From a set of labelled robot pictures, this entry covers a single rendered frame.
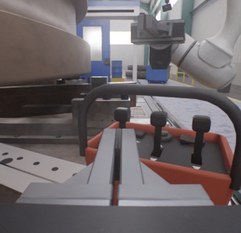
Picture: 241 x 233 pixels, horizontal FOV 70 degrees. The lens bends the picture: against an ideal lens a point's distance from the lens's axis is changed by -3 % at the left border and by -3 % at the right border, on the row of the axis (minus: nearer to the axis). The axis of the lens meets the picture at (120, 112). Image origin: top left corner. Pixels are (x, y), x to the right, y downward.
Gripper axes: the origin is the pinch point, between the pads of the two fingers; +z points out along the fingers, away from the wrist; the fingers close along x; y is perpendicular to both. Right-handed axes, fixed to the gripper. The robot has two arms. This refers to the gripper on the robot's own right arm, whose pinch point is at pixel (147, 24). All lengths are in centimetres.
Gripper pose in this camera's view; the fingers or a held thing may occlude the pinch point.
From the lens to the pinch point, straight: 38.7
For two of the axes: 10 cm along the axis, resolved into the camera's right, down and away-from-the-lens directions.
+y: 0.0, -9.7, -2.5
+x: 9.2, 1.0, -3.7
